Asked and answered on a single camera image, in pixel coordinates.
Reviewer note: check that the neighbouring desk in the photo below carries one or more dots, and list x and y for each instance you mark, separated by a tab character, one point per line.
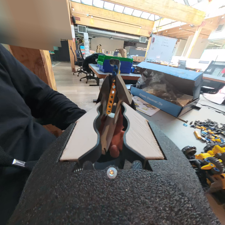
98	70

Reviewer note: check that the grey desk with wooden edge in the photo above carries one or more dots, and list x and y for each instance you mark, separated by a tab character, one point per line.
175	133

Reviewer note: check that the person's left hand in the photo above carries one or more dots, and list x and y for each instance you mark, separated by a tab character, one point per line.
117	138

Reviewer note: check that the person's left forearm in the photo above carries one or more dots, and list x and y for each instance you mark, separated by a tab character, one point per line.
44	98

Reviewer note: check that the yellow perforated beam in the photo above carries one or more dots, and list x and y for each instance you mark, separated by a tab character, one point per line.
112	93

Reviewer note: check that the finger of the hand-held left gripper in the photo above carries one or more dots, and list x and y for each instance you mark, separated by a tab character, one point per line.
124	93
104	93

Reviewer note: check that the blue and green storage bins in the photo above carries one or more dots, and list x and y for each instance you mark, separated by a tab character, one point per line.
116	66

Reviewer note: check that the yellow toy block vehicle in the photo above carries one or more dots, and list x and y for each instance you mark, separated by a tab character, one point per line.
211	161

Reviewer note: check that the long brown rod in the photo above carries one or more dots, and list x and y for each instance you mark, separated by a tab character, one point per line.
182	120

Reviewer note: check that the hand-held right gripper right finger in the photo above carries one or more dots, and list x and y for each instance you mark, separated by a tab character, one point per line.
142	138

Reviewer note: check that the instruction booklet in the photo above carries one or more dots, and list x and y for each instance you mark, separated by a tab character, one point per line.
145	105

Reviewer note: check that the pile of small dark pieces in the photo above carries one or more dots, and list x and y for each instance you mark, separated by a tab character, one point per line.
209	130

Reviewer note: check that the clear plastic bags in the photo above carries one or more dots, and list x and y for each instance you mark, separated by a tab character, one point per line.
161	84

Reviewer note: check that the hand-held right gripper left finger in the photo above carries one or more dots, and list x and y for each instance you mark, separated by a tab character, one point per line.
80	140

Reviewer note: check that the whiteboard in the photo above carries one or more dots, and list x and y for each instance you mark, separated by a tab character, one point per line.
161	47

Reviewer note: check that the blue cardboard box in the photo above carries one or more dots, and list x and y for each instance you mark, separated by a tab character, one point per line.
158	102

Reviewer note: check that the person's torso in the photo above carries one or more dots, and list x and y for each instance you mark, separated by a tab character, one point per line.
10	184

